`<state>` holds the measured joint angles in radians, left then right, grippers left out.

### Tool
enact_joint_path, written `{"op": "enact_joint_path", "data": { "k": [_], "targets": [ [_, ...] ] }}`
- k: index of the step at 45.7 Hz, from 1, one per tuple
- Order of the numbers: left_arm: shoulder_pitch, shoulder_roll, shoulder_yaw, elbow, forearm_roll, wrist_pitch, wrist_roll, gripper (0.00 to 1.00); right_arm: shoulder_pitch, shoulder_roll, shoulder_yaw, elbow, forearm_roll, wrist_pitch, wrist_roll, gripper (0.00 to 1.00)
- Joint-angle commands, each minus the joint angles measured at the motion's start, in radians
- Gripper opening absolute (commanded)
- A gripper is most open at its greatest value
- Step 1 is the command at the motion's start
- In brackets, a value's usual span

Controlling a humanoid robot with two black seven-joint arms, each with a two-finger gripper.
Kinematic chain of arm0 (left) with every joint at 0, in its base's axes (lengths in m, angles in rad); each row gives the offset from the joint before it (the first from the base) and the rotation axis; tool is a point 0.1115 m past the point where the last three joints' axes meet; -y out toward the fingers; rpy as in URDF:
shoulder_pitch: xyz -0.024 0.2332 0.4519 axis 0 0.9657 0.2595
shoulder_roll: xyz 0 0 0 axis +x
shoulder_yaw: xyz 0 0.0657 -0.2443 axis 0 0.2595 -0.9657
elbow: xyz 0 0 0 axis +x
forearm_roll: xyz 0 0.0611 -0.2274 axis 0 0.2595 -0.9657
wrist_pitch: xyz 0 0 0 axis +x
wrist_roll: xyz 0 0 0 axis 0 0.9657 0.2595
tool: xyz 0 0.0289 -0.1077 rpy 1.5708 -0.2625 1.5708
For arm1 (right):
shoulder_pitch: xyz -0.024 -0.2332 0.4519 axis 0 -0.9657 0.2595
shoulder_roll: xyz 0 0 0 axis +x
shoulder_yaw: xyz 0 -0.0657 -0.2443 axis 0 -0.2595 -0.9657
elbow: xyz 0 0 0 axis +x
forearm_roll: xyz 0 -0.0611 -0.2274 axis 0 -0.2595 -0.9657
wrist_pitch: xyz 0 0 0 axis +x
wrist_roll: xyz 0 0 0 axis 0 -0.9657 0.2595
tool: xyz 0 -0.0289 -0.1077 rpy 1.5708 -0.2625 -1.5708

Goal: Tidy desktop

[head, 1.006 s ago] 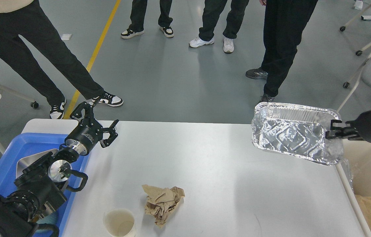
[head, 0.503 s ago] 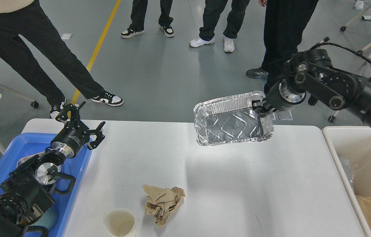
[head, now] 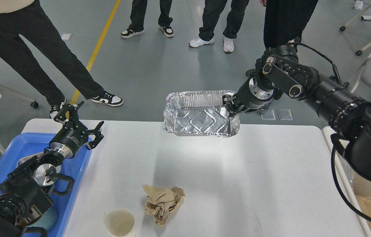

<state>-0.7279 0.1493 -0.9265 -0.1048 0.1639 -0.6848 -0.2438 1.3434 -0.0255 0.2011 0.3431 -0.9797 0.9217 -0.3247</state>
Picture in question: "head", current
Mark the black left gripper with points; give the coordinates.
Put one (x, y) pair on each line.
(70, 139)

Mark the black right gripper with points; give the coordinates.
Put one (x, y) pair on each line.
(251, 97)

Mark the crushed clear plastic bottle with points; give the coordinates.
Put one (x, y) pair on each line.
(199, 113)

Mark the stainless steel rectangular tray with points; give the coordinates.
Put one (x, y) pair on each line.
(26, 158)

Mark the blue-green mug yellow inside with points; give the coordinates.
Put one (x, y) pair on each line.
(48, 219)

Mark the white paper cup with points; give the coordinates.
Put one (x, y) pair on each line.
(120, 223)

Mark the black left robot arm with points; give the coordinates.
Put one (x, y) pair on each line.
(26, 193)

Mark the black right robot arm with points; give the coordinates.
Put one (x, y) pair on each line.
(278, 72)

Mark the blue plastic tray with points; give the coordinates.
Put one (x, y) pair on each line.
(31, 143)

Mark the person with grey sneakers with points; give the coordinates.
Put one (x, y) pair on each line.
(285, 20)

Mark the white plastic bin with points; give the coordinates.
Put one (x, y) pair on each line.
(350, 182)

